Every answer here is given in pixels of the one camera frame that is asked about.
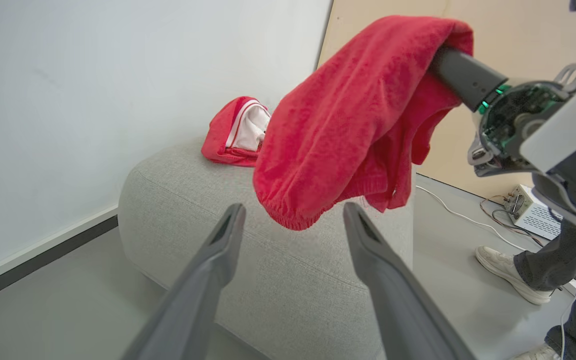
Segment right gripper white grey body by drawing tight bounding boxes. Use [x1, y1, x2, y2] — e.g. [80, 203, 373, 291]
[467, 62, 576, 178]

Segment white and black baseboard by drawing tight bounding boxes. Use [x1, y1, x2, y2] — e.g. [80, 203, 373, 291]
[0, 204, 120, 309]

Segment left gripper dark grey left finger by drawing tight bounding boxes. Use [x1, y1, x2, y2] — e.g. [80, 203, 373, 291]
[120, 202, 247, 360]

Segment white perforated electronics box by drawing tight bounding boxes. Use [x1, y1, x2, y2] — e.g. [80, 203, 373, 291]
[504, 184, 564, 241]

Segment red fleece garment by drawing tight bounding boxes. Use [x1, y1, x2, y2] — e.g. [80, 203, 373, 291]
[252, 15, 475, 232]

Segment white floor cable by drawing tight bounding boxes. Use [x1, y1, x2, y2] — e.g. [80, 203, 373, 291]
[414, 185, 526, 251]

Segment red and black wires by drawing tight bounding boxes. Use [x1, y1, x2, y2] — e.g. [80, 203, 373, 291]
[479, 195, 544, 246]

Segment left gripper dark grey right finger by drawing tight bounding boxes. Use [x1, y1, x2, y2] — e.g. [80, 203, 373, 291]
[343, 201, 476, 360]

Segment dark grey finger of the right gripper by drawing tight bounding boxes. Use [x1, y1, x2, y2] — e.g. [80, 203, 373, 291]
[430, 46, 510, 112]

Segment white sneaker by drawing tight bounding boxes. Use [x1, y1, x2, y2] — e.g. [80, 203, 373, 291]
[475, 246, 553, 306]
[510, 344, 561, 360]

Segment red garment with white trim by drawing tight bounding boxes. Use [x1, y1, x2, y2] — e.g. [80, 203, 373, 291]
[200, 96, 272, 168]

